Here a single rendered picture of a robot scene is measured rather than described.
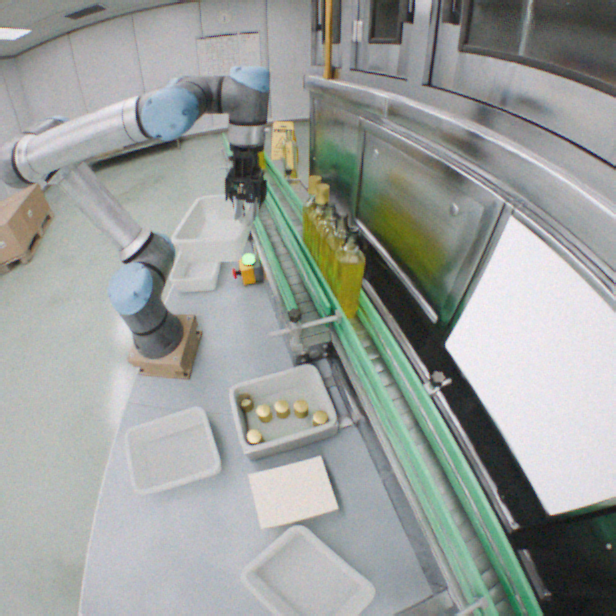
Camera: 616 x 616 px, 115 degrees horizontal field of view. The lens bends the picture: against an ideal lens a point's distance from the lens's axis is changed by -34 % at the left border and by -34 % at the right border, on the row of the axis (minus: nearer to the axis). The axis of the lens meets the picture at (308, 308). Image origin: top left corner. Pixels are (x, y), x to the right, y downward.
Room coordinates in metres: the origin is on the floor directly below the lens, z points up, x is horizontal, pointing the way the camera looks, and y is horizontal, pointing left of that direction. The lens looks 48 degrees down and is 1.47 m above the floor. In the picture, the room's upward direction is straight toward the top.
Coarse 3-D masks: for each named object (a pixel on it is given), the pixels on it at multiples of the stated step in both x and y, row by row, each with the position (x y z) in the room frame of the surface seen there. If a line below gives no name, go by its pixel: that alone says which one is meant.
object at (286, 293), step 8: (224, 136) 1.98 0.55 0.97; (224, 144) 2.01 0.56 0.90; (256, 224) 0.91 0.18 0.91; (264, 232) 0.78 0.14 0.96; (264, 240) 0.76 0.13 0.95; (264, 248) 0.77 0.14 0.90; (272, 248) 0.69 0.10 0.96; (272, 256) 0.65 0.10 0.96; (272, 264) 0.68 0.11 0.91; (280, 272) 0.58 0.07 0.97; (280, 280) 0.58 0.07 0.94; (280, 288) 0.58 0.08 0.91; (288, 288) 0.52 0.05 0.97; (288, 296) 0.50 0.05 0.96; (288, 304) 0.52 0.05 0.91; (296, 304) 0.47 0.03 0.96
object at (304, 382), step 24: (240, 384) 0.32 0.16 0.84; (264, 384) 0.34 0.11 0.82; (288, 384) 0.35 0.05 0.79; (312, 384) 0.35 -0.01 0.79; (240, 408) 0.28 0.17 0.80; (312, 408) 0.29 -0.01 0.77; (240, 432) 0.20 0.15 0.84; (264, 432) 0.23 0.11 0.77; (288, 432) 0.23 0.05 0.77; (312, 432) 0.21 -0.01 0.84
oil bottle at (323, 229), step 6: (318, 222) 0.64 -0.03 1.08; (324, 222) 0.62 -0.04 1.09; (318, 228) 0.62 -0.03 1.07; (324, 228) 0.61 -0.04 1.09; (330, 228) 0.61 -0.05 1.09; (318, 234) 0.62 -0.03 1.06; (324, 234) 0.60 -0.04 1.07; (318, 240) 0.62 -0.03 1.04; (324, 240) 0.60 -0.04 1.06; (318, 246) 0.62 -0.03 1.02; (324, 246) 0.60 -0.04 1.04; (318, 252) 0.62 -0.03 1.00; (324, 252) 0.60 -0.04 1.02; (318, 258) 0.62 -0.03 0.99; (324, 258) 0.60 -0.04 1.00; (318, 264) 0.62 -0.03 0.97
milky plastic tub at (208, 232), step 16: (192, 208) 0.67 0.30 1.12; (208, 208) 0.72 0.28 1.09; (224, 208) 0.72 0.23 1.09; (192, 224) 0.63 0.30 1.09; (208, 224) 0.70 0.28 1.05; (224, 224) 0.69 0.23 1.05; (240, 224) 0.69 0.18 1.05; (176, 240) 0.52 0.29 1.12; (192, 240) 0.52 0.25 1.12; (208, 240) 0.51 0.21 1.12; (224, 240) 0.51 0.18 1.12; (240, 240) 0.54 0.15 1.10; (192, 256) 0.53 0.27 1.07; (208, 256) 0.53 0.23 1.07; (224, 256) 0.52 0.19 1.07; (240, 256) 0.53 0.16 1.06
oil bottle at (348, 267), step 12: (336, 252) 0.52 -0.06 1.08; (348, 252) 0.50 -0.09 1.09; (360, 252) 0.51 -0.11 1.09; (336, 264) 0.52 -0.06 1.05; (348, 264) 0.49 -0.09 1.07; (360, 264) 0.50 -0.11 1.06; (336, 276) 0.51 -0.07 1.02; (348, 276) 0.49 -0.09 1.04; (360, 276) 0.50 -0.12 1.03; (336, 288) 0.51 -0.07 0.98; (348, 288) 0.49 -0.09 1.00; (360, 288) 0.50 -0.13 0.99; (348, 300) 0.49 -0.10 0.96; (348, 312) 0.49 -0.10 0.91
